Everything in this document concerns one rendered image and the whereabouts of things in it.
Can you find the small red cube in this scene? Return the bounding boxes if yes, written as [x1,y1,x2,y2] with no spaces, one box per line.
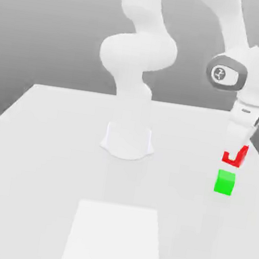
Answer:
[221,142,250,169]

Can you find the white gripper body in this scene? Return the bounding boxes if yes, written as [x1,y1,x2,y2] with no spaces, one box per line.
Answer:
[222,118,259,157]

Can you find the small green cube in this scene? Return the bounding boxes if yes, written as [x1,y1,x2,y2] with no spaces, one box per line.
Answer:
[212,168,237,198]

